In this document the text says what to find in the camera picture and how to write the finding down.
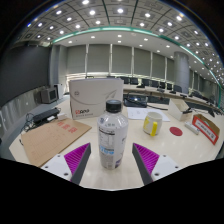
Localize white printed paper sheet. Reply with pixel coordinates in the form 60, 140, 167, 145
126, 106, 171, 123

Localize long curved conference desk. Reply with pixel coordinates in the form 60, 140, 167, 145
123, 83, 224, 114

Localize black electronic device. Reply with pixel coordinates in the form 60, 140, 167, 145
32, 107, 61, 126

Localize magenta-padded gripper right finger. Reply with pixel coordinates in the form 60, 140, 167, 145
131, 142, 184, 186

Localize open cardboard box red side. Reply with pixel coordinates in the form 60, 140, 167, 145
191, 113, 221, 146

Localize grey old monitor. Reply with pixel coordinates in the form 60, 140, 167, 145
40, 86, 59, 105

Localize ceiling lights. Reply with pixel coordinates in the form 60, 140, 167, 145
26, 0, 224, 84

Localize flat round red coaster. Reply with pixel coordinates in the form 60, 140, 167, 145
169, 126, 184, 137

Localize clear plastic water bottle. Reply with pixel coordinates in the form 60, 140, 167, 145
96, 99, 130, 171

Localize white remote control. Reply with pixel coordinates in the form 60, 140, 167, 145
184, 120, 201, 136

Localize white mug with yellow handle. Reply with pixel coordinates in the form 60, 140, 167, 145
142, 111, 163, 138

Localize flat brown cardboard sheet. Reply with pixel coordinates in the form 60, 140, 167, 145
20, 117, 93, 168

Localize large white cardboard box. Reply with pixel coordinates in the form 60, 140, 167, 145
68, 77, 125, 120

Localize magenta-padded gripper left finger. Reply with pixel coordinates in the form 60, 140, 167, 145
40, 142, 92, 186

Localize black desk phone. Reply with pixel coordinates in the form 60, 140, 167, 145
123, 94, 149, 109

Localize row of black office chairs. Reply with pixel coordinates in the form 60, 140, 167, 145
119, 76, 201, 96

